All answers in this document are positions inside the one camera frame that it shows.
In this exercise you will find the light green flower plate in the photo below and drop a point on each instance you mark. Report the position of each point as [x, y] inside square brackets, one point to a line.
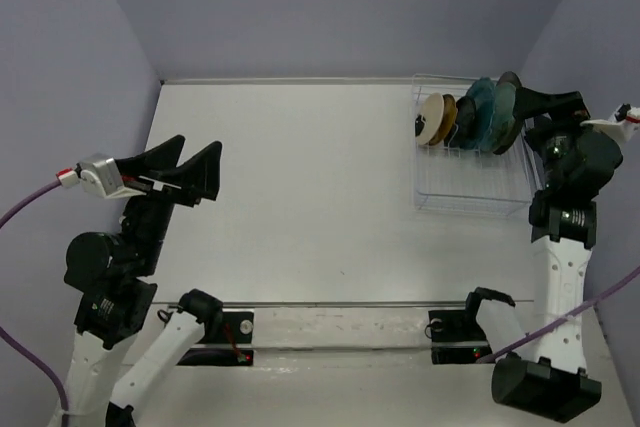
[503, 115]

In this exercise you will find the teal scalloped plate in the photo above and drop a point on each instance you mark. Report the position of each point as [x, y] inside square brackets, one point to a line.
[482, 92]

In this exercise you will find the cream plate with black spot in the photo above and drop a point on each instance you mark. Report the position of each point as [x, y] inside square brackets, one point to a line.
[428, 118]

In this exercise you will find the clear wire dish rack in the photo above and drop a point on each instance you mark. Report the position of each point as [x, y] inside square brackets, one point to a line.
[469, 181]

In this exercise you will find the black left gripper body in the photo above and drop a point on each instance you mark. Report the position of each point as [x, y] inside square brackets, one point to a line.
[151, 215]

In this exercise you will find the black round plate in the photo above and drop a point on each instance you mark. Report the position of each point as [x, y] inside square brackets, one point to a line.
[466, 114]

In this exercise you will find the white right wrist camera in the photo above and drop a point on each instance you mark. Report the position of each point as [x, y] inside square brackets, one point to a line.
[621, 126]

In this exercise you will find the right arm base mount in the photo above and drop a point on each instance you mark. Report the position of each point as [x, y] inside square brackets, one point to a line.
[455, 339]

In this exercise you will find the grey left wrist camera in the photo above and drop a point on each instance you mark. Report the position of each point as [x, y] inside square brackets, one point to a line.
[99, 176]

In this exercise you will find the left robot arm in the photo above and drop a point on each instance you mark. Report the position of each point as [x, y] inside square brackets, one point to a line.
[110, 270]

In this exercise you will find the amber patterned plate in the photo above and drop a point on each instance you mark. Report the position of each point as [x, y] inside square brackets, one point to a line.
[449, 117]

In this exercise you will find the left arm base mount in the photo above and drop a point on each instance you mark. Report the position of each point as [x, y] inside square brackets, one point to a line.
[230, 345]

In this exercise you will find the grey brown rimmed plate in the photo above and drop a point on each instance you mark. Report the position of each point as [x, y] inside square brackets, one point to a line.
[510, 137]

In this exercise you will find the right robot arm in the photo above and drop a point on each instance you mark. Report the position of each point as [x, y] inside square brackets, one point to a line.
[544, 372]

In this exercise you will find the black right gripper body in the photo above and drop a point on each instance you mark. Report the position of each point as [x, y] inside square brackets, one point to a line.
[553, 142]

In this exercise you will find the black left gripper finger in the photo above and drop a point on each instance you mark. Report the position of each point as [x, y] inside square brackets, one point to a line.
[158, 159]
[199, 176]

